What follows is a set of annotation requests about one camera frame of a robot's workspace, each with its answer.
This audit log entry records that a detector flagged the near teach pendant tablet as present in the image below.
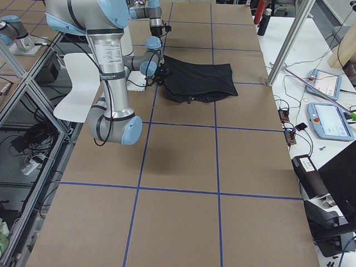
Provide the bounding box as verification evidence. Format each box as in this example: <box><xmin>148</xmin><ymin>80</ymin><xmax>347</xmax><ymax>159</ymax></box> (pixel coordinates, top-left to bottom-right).
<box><xmin>307</xmin><ymin>103</ymin><xmax>354</xmax><ymax>141</ymax></box>

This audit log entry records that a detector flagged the orange circuit board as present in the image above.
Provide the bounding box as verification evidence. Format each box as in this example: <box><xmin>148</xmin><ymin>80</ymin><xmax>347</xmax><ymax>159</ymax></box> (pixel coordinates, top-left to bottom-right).
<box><xmin>278</xmin><ymin>108</ymin><xmax>296</xmax><ymax>147</ymax></box>

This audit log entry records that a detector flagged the aluminium frame post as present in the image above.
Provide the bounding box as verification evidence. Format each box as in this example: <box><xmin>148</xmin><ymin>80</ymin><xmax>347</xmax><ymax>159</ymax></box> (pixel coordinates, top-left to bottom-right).
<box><xmin>266</xmin><ymin>0</ymin><xmax>315</xmax><ymax>87</ymax></box>

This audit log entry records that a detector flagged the black bottle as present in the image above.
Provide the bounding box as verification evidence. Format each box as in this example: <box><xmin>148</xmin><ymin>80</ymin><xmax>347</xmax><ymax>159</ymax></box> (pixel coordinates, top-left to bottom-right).
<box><xmin>257</xmin><ymin>8</ymin><xmax>272</xmax><ymax>36</ymax></box>

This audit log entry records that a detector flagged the black box device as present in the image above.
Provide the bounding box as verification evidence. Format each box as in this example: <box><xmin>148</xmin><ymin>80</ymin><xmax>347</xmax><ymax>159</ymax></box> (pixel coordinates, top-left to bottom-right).
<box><xmin>291</xmin><ymin>155</ymin><xmax>330</xmax><ymax>200</ymax></box>

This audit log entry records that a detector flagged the far teach pendant tablet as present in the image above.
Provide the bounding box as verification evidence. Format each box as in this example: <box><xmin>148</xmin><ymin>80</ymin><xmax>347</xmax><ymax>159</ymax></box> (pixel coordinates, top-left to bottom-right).
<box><xmin>308</xmin><ymin>68</ymin><xmax>342</xmax><ymax>101</ymax></box>

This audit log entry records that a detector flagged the right black cable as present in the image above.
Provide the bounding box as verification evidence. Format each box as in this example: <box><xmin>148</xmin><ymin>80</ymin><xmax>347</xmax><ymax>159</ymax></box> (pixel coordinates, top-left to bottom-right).
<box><xmin>93</xmin><ymin>50</ymin><xmax>162</xmax><ymax>147</ymax></box>

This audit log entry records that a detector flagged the white plastic chair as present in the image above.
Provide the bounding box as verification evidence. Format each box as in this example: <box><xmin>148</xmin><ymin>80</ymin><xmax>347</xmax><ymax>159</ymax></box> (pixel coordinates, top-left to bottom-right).
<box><xmin>53</xmin><ymin>53</ymin><xmax>100</xmax><ymax>123</ymax></box>

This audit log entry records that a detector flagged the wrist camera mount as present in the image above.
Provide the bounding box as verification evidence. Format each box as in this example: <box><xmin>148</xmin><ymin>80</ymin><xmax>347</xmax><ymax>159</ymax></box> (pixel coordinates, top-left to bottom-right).
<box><xmin>157</xmin><ymin>66</ymin><xmax>170</xmax><ymax>79</ymax></box>
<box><xmin>164</xmin><ymin>25</ymin><xmax>172</xmax><ymax>33</ymax></box>

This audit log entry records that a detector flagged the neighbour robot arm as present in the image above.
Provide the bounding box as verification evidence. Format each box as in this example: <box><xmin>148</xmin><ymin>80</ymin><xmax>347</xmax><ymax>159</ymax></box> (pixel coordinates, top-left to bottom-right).
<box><xmin>1</xmin><ymin>15</ymin><xmax>41</xmax><ymax>56</ymax></box>

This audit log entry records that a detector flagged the grabber stick green handle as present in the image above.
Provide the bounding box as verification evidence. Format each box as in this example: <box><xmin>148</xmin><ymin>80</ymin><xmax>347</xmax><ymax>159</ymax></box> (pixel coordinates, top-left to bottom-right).
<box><xmin>281</xmin><ymin>66</ymin><xmax>356</xmax><ymax>121</ymax></box>

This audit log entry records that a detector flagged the red bottle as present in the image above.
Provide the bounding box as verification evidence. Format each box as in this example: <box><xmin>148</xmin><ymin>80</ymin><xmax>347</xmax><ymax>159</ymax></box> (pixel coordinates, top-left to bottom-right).
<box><xmin>254</xmin><ymin>0</ymin><xmax>266</xmax><ymax>25</ymax></box>

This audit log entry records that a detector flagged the teach pendant tablet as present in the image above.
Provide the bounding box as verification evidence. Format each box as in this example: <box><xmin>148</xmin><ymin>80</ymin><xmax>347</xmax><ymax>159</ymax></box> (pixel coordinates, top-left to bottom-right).
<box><xmin>308</xmin><ymin>68</ymin><xmax>342</xmax><ymax>101</ymax></box>
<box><xmin>307</xmin><ymin>103</ymin><xmax>354</xmax><ymax>141</ymax></box>

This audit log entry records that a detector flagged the black graphic t-shirt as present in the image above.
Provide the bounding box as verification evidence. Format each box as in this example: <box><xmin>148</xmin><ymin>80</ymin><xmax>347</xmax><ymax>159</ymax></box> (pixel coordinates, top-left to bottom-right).
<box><xmin>161</xmin><ymin>56</ymin><xmax>238</xmax><ymax>103</ymax></box>

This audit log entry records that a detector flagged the white power strip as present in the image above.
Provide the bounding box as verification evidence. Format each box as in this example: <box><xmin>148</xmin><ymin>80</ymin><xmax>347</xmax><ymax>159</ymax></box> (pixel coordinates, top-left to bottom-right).
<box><xmin>21</xmin><ymin>155</ymin><xmax>44</xmax><ymax>176</ymax></box>

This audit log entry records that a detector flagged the black monitor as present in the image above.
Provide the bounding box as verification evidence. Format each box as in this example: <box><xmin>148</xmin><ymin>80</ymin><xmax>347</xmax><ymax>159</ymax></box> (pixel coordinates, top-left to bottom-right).
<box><xmin>319</xmin><ymin>142</ymin><xmax>356</xmax><ymax>222</ymax></box>

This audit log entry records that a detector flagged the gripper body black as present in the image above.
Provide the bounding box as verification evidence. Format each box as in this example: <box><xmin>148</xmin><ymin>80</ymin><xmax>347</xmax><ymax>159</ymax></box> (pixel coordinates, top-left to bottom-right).
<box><xmin>150</xmin><ymin>26</ymin><xmax>164</xmax><ymax>38</ymax></box>
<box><xmin>154</xmin><ymin>74</ymin><xmax>169</xmax><ymax>86</ymax></box>

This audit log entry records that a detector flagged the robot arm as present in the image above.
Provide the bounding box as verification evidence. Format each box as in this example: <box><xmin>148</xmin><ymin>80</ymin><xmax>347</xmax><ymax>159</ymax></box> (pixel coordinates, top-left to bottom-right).
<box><xmin>128</xmin><ymin>0</ymin><xmax>165</xmax><ymax>38</ymax></box>
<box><xmin>45</xmin><ymin>1</ymin><xmax>170</xmax><ymax>145</ymax></box>

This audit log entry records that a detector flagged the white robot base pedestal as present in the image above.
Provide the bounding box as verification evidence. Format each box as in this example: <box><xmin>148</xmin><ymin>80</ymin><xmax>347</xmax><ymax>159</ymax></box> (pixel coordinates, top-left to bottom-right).
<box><xmin>119</xmin><ymin>19</ymin><xmax>148</xmax><ymax>92</ymax></box>

